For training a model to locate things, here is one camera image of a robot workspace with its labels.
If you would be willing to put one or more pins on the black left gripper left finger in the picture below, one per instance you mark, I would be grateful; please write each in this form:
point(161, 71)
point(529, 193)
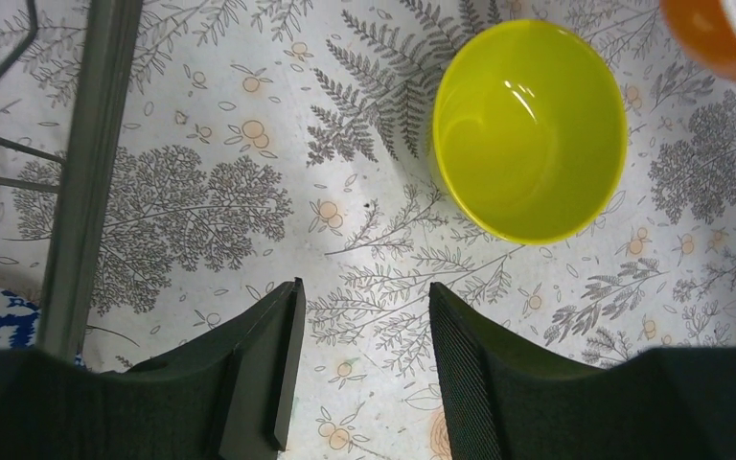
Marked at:
point(226, 394)

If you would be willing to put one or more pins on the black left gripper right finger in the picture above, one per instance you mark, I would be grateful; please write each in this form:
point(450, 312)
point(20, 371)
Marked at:
point(506, 397)

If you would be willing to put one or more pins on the yellow-green bowl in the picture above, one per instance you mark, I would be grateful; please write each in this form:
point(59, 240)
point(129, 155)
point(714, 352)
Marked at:
point(529, 133)

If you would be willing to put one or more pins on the black wire dish rack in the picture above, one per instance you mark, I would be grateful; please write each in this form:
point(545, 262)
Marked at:
point(86, 170)

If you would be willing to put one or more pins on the orange bowl white inside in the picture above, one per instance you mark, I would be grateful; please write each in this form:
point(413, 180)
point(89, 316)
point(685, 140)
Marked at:
point(706, 32)

